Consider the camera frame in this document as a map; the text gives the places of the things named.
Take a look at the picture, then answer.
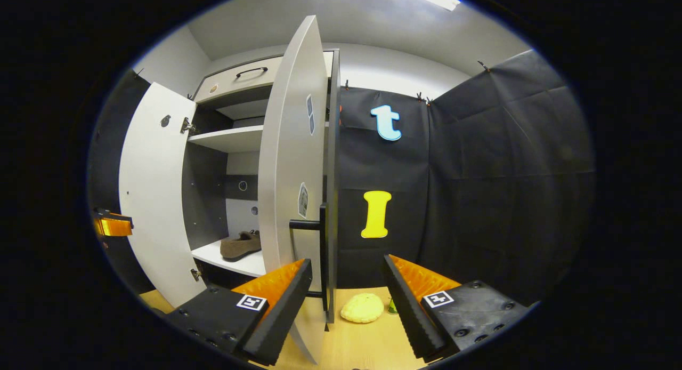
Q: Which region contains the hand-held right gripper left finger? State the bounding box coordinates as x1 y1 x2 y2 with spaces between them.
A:
163 258 313 366

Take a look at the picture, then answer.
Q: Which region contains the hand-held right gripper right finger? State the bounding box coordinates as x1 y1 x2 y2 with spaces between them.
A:
382 254 536 361

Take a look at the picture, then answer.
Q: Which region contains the brown fuzzy shoe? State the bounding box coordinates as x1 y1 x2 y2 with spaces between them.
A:
220 230 262 262

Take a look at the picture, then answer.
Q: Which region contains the grey white shoe cabinet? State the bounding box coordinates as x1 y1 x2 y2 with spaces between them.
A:
181 49 342 324

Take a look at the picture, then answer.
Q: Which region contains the beige cabinet drawer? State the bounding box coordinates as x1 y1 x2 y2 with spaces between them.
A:
194 51 335 103

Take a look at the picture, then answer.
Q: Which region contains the yellow soft round object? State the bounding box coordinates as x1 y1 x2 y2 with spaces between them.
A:
340 293 385 324

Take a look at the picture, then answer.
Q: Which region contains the black backdrop cloth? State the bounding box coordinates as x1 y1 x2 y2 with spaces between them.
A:
338 49 596 307
88 69 156 295

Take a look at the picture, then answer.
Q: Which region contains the black door handle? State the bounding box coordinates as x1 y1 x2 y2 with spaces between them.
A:
289 202 328 312

